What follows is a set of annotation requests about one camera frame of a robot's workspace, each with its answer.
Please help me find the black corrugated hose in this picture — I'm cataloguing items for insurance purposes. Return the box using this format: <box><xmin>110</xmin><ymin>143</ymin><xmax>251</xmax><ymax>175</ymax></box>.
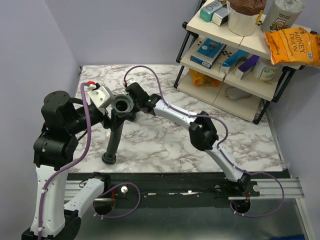
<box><xmin>101</xmin><ymin>93</ymin><xmax>136</xmax><ymax>166</ymax></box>

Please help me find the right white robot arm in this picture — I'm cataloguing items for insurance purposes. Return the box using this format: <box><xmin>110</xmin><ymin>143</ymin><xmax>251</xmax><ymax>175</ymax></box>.
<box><xmin>124</xmin><ymin>79</ymin><xmax>251</xmax><ymax>196</ymax></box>

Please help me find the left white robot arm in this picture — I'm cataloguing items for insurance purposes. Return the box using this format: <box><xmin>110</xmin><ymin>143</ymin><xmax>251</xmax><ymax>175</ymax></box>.
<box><xmin>21</xmin><ymin>87</ymin><xmax>134</xmax><ymax>240</ymax></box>

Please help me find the orange snack bag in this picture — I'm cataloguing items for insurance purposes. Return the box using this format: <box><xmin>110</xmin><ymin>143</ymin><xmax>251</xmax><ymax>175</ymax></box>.
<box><xmin>188</xmin><ymin>68</ymin><xmax>220</xmax><ymax>88</ymax></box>

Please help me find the blue product box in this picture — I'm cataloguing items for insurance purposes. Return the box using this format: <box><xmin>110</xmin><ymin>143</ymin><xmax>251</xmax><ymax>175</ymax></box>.
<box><xmin>190</xmin><ymin>38</ymin><xmax>227</xmax><ymax>69</ymax></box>

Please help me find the blue white carton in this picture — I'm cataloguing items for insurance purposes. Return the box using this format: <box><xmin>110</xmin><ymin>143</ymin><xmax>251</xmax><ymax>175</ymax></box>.
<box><xmin>219</xmin><ymin>49</ymin><xmax>249</xmax><ymax>75</ymax></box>

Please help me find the cream tiered shelf rack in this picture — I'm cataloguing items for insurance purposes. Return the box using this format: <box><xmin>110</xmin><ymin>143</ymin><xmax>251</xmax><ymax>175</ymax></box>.
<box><xmin>174</xmin><ymin>0</ymin><xmax>304</xmax><ymax>124</ymax></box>

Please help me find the teal green box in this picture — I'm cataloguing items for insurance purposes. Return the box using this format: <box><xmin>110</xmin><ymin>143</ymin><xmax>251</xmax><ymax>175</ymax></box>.
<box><xmin>199</xmin><ymin>0</ymin><xmax>223</xmax><ymax>23</ymax></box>

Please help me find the purple white carton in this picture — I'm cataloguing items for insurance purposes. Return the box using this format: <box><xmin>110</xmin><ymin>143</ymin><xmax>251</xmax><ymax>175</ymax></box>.
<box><xmin>234</xmin><ymin>55</ymin><xmax>260</xmax><ymax>80</ymax></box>

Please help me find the silver small box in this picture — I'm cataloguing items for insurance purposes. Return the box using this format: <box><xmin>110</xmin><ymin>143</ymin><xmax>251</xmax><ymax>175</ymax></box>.
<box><xmin>211</xmin><ymin>7</ymin><xmax>229</xmax><ymax>27</ymax></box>

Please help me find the white round container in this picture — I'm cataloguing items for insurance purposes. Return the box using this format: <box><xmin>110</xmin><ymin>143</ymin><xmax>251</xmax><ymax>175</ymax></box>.
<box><xmin>252</xmin><ymin>57</ymin><xmax>282</xmax><ymax>81</ymax></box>

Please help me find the white tub brown lid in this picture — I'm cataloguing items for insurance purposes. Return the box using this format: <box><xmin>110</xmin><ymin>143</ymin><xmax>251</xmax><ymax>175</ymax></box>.
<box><xmin>226</xmin><ymin>0</ymin><xmax>267</xmax><ymax>37</ymax></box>

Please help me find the grey cylindrical canister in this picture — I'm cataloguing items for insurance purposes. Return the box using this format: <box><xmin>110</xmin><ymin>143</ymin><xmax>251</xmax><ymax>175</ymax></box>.
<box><xmin>261</xmin><ymin>0</ymin><xmax>306</xmax><ymax>33</ymax></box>

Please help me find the orange honey dijon chip bag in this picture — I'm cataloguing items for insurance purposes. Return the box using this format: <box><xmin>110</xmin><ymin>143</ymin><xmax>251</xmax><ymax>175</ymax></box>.
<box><xmin>264</xmin><ymin>27</ymin><xmax>320</xmax><ymax>67</ymax></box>

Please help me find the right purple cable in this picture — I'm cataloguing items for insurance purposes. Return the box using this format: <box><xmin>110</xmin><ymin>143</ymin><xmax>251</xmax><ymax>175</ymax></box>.
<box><xmin>124</xmin><ymin>65</ymin><xmax>285</xmax><ymax>218</ymax></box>

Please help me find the purple cable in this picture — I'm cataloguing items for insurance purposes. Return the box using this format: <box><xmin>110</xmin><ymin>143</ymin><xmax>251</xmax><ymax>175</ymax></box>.
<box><xmin>124</xmin><ymin>65</ymin><xmax>285</xmax><ymax>218</ymax></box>
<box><xmin>37</xmin><ymin>82</ymin><xmax>141</xmax><ymax>240</ymax></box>

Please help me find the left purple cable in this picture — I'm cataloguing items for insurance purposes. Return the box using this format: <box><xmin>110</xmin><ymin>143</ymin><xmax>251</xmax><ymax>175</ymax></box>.
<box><xmin>37</xmin><ymin>82</ymin><xmax>141</xmax><ymax>240</ymax></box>

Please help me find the aluminium frame rail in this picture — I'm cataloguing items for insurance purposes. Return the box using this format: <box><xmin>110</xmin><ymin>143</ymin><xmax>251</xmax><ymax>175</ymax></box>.
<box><xmin>64</xmin><ymin>178</ymin><xmax>305</xmax><ymax>202</ymax></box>

